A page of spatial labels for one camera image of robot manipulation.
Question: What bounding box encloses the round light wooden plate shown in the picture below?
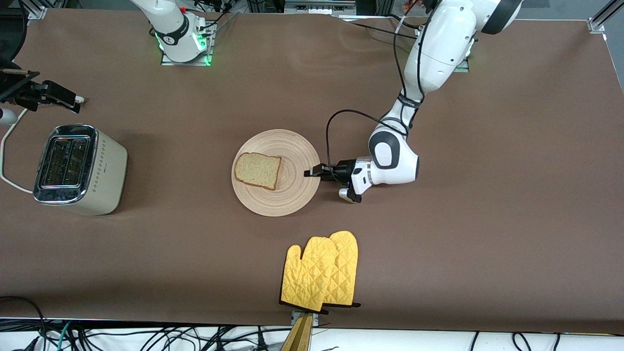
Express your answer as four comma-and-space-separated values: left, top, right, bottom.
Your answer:
231, 129, 321, 218

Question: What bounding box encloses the black right arm base cable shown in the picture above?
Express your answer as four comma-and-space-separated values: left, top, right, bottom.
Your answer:
193, 0, 239, 30

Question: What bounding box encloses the black left arm base cable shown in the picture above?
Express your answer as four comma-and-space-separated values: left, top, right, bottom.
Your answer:
341, 14, 421, 42

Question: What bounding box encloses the small metal post bracket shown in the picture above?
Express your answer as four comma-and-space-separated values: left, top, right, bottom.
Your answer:
291, 311, 320, 327

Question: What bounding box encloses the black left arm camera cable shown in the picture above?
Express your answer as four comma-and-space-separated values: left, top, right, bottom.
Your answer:
326, 0, 439, 182

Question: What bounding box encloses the white toaster power cable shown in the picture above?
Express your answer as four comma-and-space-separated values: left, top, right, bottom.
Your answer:
0, 108, 34, 194

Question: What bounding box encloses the brown table cover cloth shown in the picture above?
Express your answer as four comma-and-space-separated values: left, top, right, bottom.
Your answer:
0, 7, 624, 337

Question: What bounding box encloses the brown crusted bread slice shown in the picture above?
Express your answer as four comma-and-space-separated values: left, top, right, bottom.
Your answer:
234, 152, 282, 191

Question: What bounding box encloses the wooden camera post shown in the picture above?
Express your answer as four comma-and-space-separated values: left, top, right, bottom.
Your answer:
280, 314, 313, 351

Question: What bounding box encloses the black looped floor cable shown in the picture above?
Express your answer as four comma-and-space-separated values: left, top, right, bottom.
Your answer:
0, 296, 47, 351

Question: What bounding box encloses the cream and chrome toaster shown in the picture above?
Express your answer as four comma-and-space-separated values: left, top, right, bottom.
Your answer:
33, 124, 128, 216

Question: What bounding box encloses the black arm base cable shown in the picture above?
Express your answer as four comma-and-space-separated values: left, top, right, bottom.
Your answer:
341, 14, 421, 42
193, 0, 239, 30

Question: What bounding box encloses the teal cable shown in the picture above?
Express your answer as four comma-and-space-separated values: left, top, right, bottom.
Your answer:
58, 321, 74, 351

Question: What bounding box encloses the yellow quilted oven mitt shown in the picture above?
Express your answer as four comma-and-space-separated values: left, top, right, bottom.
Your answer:
280, 236, 338, 313
322, 231, 361, 309

